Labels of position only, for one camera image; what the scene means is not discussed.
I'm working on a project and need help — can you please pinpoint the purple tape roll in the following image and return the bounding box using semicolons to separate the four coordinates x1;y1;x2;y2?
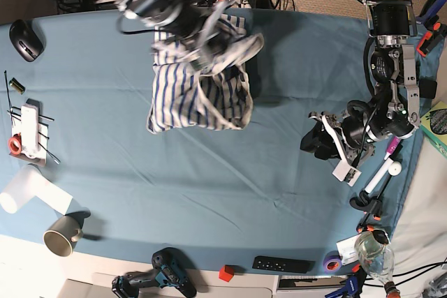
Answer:
323;253;343;274

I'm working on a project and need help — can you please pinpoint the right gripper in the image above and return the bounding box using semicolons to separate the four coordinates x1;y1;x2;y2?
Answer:
163;0;237;68

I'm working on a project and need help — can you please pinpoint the green AA battery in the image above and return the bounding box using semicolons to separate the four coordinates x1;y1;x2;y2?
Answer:
9;77;26;94

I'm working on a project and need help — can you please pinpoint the white paper card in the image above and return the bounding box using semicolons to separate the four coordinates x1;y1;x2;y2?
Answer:
336;234;360;266

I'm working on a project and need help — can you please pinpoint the red cube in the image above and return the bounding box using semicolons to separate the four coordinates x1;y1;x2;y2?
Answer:
219;265;235;283

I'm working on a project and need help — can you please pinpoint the white marker pen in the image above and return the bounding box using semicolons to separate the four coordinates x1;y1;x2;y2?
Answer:
364;143;402;194

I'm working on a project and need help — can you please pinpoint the red tape roll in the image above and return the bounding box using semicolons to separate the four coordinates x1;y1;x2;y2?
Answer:
8;134;22;155

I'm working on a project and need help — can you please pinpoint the grey ceramic mug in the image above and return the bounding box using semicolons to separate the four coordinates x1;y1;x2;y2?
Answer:
43;216;84;257

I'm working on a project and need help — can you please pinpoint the black cable tie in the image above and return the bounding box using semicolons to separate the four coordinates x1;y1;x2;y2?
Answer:
3;70;14;124

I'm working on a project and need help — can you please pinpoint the white plastic box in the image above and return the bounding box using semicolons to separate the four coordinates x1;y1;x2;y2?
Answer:
21;104;38;159

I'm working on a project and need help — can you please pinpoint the blue spring clamp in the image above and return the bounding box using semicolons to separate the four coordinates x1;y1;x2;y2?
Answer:
325;265;367;298

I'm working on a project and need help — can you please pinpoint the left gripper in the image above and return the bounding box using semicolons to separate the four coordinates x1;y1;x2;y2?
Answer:
300;100;375;167

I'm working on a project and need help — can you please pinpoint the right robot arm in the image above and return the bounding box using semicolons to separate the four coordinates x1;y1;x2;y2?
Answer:
115;0;238;69

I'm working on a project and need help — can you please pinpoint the translucent white plastic cup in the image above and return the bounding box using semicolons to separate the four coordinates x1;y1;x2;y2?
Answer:
1;165;73;214

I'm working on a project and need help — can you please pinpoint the black teal power drill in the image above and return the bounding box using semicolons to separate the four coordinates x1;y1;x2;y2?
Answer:
112;248;197;298

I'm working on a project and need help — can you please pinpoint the purple glue tube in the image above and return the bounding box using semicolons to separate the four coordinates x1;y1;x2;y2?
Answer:
384;136;401;161

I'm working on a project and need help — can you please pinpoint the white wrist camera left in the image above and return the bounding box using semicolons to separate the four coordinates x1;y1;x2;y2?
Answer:
332;160;361;186

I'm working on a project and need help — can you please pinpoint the black computer mouse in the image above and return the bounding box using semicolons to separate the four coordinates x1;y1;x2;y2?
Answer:
9;20;44;62

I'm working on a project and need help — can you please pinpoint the blue table cloth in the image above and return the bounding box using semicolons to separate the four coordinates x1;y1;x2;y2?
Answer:
0;6;439;275

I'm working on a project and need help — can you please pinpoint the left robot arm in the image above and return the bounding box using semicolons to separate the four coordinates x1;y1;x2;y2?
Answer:
300;0;420;167

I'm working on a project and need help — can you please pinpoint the black small block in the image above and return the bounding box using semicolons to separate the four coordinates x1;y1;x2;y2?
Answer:
419;78;437;100

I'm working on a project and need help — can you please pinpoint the black remote control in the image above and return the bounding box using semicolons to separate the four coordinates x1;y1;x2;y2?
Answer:
252;255;314;274

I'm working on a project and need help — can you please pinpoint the blue white striped T-shirt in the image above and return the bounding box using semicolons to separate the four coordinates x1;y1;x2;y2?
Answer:
146;14;264;134

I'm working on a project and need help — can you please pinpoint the green cardboard box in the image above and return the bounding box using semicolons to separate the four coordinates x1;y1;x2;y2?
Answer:
421;101;447;158

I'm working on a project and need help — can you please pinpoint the black orange bar clamp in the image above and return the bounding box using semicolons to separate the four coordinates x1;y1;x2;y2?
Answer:
349;174;393;233

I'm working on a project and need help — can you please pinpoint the red black spring clamp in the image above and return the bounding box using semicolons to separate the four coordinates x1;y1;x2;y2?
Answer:
416;22;446;57

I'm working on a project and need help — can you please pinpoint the clear plastic bottle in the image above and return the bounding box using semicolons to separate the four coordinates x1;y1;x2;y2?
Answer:
354;229;401;298

